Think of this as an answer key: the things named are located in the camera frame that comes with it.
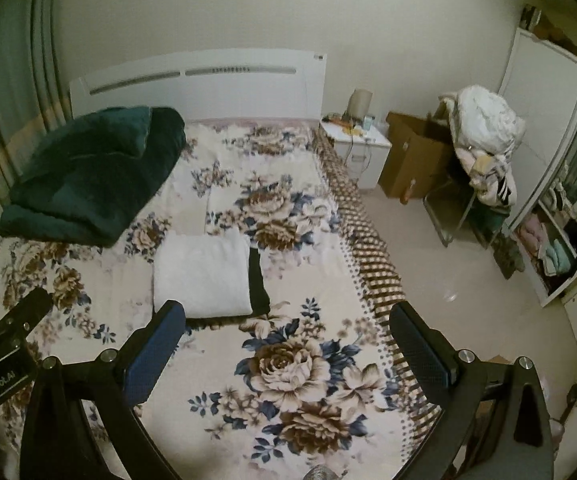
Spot clutter atop wardrobe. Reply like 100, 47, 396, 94
521, 4, 577, 57

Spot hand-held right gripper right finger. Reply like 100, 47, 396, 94
389, 301, 554, 480

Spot white knit sweater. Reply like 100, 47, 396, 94
152, 232, 253, 320

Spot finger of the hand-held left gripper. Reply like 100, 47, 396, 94
0, 287, 54, 347

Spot pile of mixed clothes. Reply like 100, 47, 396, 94
455, 147, 518, 206

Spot large brown cardboard box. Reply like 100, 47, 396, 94
378, 111, 458, 200

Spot metal folding chair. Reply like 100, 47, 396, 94
423, 180, 511, 248

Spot dark green slippers pair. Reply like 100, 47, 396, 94
493, 246, 525, 281

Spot white nightstand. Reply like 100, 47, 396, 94
318, 119, 393, 191

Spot pink folded clothes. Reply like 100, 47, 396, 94
515, 215, 549, 257

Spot dark green plush blanket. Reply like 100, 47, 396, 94
0, 106, 188, 247

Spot white bundled duvet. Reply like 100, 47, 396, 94
441, 85, 526, 161

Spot beige table lamp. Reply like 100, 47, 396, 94
348, 88, 373, 121

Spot white wardrobe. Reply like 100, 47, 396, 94
498, 27, 577, 308

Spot teal folded clothes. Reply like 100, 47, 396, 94
543, 240, 577, 277

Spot bed with floral sheet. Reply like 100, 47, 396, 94
0, 120, 444, 480

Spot white bed headboard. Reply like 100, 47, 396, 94
69, 48, 328, 122

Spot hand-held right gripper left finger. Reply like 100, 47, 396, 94
18, 300, 187, 480

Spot green striped curtain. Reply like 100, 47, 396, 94
0, 0, 75, 201

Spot black folded garment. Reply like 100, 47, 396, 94
247, 247, 272, 317

